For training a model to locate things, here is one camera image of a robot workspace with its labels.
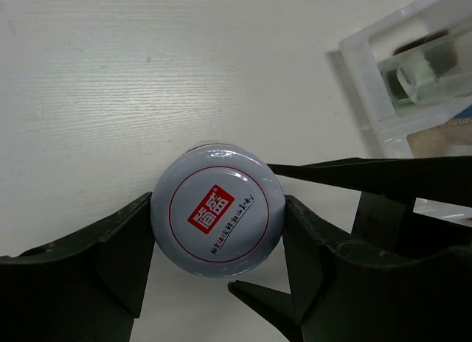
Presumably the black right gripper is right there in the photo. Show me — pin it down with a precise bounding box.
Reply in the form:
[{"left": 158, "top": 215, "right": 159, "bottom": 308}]
[{"left": 269, "top": 156, "right": 471, "bottom": 256}]

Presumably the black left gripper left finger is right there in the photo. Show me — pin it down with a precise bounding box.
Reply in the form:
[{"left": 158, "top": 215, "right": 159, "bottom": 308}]
[{"left": 1, "top": 192, "right": 154, "bottom": 341}]

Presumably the clear round glass oil bottle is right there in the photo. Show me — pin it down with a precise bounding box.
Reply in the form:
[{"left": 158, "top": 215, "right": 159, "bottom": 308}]
[{"left": 378, "top": 18, "right": 471, "bottom": 108}]

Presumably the small jar with white lid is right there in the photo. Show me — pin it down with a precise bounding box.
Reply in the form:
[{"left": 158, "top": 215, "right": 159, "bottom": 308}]
[{"left": 150, "top": 142, "right": 285, "bottom": 278}]

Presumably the silver cone cap grinder bottle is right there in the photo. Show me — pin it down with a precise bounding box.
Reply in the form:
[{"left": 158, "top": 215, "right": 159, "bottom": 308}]
[{"left": 407, "top": 117, "right": 471, "bottom": 158}]

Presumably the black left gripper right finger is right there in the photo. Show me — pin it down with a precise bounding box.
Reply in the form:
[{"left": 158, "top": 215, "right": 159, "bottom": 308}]
[{"left": 283, "top": 196, "right": 471, "bottom": 341}]

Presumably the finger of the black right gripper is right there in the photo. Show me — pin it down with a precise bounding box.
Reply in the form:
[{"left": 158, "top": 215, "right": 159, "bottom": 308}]
[{"left": 227, "top": 280, "right": 302, "bottom": 342}]

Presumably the white plastic organizer tray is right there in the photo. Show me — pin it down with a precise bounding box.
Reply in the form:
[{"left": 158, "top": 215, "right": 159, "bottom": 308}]
[{"left": 326, "top": 0, "right": 472, "bottom": 221}]

